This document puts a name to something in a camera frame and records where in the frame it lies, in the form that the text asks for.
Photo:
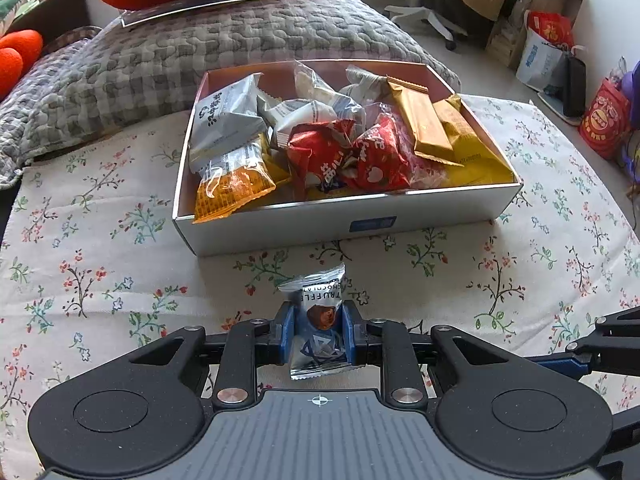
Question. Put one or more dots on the orange snack packet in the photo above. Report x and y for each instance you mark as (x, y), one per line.
(235, 185)

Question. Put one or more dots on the black slim object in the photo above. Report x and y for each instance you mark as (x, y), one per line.
(575, 85)

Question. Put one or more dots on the small orange pumpkin cushion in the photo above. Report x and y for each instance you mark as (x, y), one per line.
(20, 50)

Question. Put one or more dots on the beige cardboard boxes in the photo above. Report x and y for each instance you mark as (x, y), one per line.
(507, 45)

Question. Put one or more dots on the short gold snack packet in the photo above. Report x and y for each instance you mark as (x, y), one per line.
(457, 122)

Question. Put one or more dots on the clear packet with white snack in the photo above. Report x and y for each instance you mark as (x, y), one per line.
(312, 82)

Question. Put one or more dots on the clear pink wrapper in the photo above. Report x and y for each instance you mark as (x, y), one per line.
(425, 172)

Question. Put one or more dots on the red snack packet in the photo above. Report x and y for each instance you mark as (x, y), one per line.
(380, 160)
(310, 155)

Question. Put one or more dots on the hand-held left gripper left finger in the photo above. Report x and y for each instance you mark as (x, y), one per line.
(288, 335)

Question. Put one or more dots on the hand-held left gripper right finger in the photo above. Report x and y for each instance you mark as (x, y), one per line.
(351, 335)

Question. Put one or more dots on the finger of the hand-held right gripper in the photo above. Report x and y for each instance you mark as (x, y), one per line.
(565, 365)

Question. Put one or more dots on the grey sofa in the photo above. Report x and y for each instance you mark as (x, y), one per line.
(65, 10)

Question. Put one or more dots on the grey and white snack packet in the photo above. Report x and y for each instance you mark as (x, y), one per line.
(225, 115)

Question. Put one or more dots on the green pillow with white pattern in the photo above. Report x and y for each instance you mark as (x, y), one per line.
(10, 10)

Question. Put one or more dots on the floral tablecloth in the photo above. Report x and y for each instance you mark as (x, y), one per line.
(100, 260)

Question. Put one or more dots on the long gold snack bar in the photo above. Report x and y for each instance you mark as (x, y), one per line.
(425, 120)

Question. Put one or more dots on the red printed bag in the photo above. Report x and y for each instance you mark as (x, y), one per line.
(552, 30)

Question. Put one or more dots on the grey quilted cushion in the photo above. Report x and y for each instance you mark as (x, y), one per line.
(150, 70)

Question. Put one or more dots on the white and blue bag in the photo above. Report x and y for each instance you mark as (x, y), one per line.
(540, 65)

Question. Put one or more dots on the red bag with round print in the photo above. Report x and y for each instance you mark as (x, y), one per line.
(605, 120)

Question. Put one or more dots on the white box with pink lining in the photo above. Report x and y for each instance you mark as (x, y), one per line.
(280, 230)

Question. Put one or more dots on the yellow snack packet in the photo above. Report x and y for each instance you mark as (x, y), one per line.
(480, 165)
(277, 167)

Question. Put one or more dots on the white office chair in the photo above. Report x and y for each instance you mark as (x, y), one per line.
(425, 15)

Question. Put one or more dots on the white striped snack packet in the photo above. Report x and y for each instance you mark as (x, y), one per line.
(295, 115)
(365, 85)

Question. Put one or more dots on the purple object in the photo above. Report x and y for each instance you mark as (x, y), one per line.
(632, 110)

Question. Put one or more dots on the silver chocolate snack packet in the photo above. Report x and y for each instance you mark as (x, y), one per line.
(320, 305)

